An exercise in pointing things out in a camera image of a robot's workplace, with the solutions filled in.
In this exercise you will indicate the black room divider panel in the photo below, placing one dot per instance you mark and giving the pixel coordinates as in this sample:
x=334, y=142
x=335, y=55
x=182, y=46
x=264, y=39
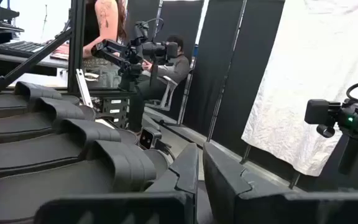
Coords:
x=247, y=77
x=182, y=18
x=213, y=62
x=141, y=12

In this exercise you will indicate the black drawer unit white labels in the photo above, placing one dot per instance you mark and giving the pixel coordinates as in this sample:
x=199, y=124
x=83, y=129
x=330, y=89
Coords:
x=117, y=105

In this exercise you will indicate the large black rubber slide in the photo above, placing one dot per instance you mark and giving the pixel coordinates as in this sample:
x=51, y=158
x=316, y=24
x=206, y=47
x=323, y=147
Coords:
x=26, y=152
x=17, y=126

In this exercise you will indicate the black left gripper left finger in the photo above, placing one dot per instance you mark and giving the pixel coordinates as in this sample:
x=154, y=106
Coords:
x=182, y=174

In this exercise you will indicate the person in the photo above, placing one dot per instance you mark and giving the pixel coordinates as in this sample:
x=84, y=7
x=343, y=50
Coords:
x=107, y=25
x=179, y=70

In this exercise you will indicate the black aluminium table frame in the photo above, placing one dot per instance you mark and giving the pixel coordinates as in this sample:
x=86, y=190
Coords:
x=76, y=46

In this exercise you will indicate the white plastic chair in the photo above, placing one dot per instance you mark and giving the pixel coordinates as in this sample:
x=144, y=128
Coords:
x=168, y=93

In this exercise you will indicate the red notebook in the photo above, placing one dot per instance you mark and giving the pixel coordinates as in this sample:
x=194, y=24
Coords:
x=60, y=53

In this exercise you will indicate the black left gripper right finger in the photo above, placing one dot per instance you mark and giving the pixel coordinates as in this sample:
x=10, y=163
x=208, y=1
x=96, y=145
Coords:
x=225, y=180

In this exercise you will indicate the grey desk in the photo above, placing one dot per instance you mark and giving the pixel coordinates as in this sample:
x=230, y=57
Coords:
x=11, y=60

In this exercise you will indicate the white crinkled curtain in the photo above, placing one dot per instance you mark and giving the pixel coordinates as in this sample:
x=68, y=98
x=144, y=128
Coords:
x=315, y=77

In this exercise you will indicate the black computer keyboard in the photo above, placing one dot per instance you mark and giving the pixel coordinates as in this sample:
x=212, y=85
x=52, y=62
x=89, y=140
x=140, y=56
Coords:
x=17, y=48

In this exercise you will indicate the small black camera box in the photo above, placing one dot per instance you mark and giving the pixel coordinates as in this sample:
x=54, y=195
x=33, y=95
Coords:
x=148, y=138

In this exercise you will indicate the silver metal bracket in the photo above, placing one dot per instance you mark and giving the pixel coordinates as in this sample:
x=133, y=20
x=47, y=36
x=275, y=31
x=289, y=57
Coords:
x=84, y=90

